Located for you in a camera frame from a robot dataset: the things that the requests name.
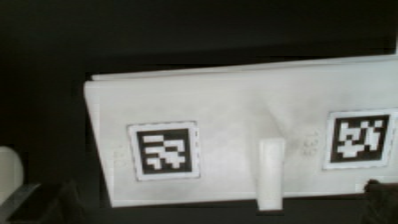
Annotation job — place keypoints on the white cabinet door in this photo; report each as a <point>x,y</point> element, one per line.
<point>247,132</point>

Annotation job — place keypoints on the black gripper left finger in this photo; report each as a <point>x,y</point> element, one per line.
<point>43,204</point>

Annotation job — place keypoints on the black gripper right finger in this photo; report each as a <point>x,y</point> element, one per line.
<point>381,194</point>

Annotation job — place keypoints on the white U-shaped boundary frame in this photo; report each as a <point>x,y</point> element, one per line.
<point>11,172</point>

